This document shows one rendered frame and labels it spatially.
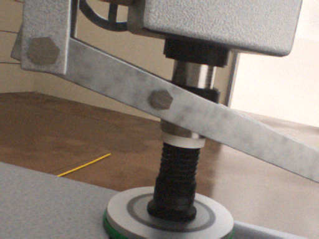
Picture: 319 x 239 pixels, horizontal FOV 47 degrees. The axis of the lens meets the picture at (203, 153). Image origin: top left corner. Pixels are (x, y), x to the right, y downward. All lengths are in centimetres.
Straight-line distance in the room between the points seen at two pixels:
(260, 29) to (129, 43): 574
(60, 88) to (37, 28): 655
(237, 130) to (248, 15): 16
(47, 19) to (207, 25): 18
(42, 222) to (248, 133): 34
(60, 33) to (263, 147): 32
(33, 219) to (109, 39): 585
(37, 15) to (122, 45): 580
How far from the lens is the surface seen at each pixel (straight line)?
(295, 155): 59
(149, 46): 601
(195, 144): 55
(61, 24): 46
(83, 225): 60
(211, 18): 45
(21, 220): 62
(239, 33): 46
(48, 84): 718
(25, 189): 73
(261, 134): 55
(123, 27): 69
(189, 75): 53
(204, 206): 65
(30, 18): 46
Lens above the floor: 113
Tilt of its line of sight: 15 degrees down
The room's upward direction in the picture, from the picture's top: 10 degrees clockwise
